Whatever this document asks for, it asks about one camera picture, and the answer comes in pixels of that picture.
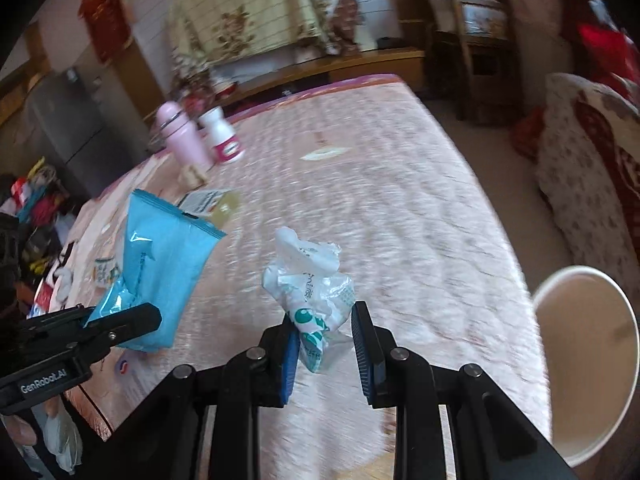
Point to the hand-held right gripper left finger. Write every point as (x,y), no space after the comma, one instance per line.
(290,365)

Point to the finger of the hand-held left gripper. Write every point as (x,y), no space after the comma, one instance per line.
(130,321)
(50,321)

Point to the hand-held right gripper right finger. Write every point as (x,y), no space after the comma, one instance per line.
(361,350)

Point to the blue snack packet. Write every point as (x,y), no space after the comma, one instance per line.
(160,270)

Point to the white plastic wrapper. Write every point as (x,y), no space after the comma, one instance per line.
(310,285)

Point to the green and white carton box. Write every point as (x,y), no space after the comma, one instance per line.
(210,205)

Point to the white bucket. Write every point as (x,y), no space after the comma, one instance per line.
(585,350)

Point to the white crumpled paper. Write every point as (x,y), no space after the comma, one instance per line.
(62,285)

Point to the small white green packet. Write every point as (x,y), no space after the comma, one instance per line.
(106,272)

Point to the white plastic bag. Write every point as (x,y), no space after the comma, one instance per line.
(62,440)

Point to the pile of colourful clothes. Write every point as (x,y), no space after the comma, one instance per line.
(35,210)

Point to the pink quilted mattress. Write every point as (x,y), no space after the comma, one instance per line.
(380,220)

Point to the small beige wrapper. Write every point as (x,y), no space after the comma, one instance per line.
(194,175)

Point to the grey refrigerator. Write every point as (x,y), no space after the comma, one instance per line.
(65,130)

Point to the pink bottle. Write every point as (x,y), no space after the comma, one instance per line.
(182,135)

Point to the white mattress label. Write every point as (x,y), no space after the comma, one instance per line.
(324,154)

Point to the white bottle with red label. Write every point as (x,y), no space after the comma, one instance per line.
(224,137)

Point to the floral covered sofa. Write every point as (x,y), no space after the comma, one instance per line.
(570,185)

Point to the red cloth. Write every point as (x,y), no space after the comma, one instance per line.
(527,132)

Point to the wooden headboard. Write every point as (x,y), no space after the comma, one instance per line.
(350,65)

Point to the wooden shelf rack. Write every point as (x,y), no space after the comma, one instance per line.
(470,60)

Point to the floral hanging cloth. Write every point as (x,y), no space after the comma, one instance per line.
(250,10)

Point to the red bag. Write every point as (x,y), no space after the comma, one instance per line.
(605,52)

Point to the red wall hanging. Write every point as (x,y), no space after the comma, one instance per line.
(105,15)

